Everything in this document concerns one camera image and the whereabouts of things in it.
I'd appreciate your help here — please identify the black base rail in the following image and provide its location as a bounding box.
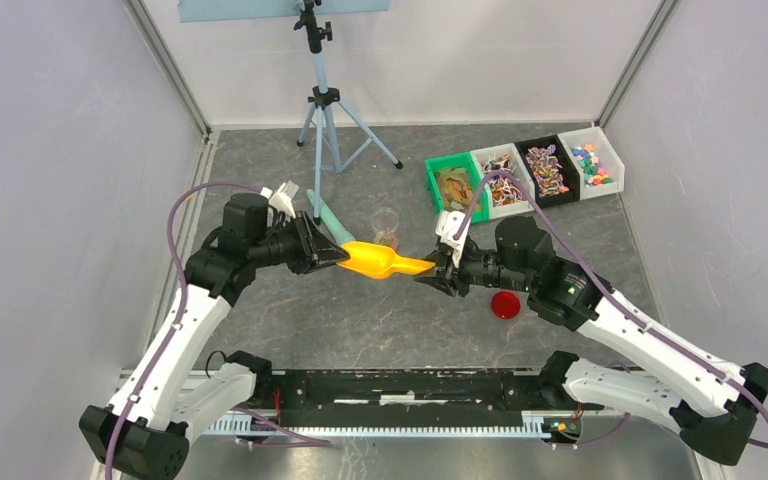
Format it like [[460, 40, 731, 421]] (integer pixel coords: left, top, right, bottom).
[[209, 368, 602, 439]]

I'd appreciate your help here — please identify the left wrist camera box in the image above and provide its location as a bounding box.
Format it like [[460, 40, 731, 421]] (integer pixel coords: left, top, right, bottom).
[[260, 181, 299, 219]]

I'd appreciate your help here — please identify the clear plastic jar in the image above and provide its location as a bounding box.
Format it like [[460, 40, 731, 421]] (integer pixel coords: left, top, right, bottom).
[[371, 207, 399, 250]]

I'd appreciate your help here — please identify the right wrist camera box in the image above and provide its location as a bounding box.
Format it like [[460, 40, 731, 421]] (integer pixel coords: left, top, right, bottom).
[[434, 210, 466, 251]]

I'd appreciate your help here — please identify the light blue board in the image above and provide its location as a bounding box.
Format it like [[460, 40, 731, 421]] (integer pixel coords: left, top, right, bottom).
[[177, 0, 391, 23]]

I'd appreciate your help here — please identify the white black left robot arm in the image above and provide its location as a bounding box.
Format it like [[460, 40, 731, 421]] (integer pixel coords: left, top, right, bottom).
[[79, 193, 349, 479]]

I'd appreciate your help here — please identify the red jar lid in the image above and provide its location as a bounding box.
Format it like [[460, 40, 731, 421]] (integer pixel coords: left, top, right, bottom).
[[491, 291, 521, 320]]

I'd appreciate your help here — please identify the green plastic candy bin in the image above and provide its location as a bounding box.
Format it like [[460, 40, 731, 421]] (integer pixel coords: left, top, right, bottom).
[[424, 152, 490, 224]]

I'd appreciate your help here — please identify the light blue tripod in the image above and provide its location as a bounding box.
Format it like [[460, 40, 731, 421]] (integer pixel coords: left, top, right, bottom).
[[293, 0, 404, 223]]

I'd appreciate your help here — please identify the white bin with colourful candies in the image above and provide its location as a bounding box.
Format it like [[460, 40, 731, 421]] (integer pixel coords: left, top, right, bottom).
[[558, 127, 625, 200]]

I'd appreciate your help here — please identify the black bin with swirl candies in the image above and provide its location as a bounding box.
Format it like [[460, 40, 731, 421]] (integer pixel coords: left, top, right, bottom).
[[514, 135, 580, 208]]

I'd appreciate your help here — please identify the mint green tube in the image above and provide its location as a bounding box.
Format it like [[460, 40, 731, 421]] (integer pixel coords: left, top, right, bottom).
[[306, 189, 356, 245]]

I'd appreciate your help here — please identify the white bin with lollipops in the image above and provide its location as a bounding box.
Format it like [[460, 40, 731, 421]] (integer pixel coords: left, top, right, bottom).
[[470, 143, 535, 220]]

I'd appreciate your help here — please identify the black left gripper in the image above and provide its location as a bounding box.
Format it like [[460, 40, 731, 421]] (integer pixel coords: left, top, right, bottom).
[[249, 210, 350, 275]]

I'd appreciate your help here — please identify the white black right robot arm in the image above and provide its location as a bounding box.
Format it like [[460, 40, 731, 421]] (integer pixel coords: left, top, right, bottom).
[[417, 212, 768, 466]]

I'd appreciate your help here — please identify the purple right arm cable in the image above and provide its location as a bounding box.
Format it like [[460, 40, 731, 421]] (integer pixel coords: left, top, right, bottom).
[[453, 170, 768, 450]]

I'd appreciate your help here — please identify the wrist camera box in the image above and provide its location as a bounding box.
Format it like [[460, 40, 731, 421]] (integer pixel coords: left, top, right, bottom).
[[434, 210, 466, 251], [260, 181, 299, 219]]

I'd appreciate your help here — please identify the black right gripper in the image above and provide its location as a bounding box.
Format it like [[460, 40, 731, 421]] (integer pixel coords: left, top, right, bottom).
[[413, 236, 533, 297]]

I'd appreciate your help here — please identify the yellow plastic scoop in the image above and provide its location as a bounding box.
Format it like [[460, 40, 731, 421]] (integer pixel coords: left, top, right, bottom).
[[337, 241, 434, 280]]

